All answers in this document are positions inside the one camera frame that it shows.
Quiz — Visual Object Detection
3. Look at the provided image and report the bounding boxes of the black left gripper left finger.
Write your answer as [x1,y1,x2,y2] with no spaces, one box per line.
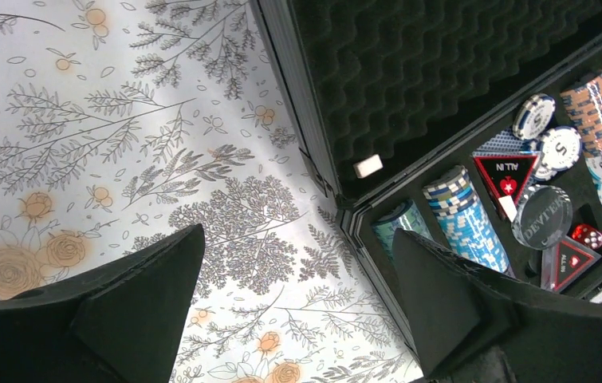
[0,224,205,382]

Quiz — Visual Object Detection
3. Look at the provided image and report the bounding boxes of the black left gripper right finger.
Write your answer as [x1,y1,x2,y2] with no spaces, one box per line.
[393,229,602,382]

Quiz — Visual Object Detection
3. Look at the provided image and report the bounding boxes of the blue white chip stack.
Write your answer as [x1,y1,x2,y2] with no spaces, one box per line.
[422,165,510,273]

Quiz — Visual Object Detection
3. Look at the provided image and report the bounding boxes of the teal chip stack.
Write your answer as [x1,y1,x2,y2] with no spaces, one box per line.
[371,199,433,261]

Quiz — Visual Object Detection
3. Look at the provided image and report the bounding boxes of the clear round dealer button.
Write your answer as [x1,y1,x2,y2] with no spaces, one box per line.
[511,184,572,250]

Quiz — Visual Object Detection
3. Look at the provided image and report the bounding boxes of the red translucent dice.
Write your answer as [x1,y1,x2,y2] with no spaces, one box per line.
[572,223,602,250]

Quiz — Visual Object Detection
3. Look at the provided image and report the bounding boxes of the red black all-in triangle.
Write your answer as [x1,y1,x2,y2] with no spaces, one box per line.
[472,151,541,206]

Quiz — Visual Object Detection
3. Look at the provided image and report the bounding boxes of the floral patterned table mat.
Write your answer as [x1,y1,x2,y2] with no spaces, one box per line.
[0,1,421,382]

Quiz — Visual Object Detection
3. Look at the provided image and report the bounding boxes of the black poker chip case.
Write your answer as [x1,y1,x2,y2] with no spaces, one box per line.
[251,1,602,351]

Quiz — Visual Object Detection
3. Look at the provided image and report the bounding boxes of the orange chip stack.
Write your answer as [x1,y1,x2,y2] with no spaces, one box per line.
[560,69,602,157]

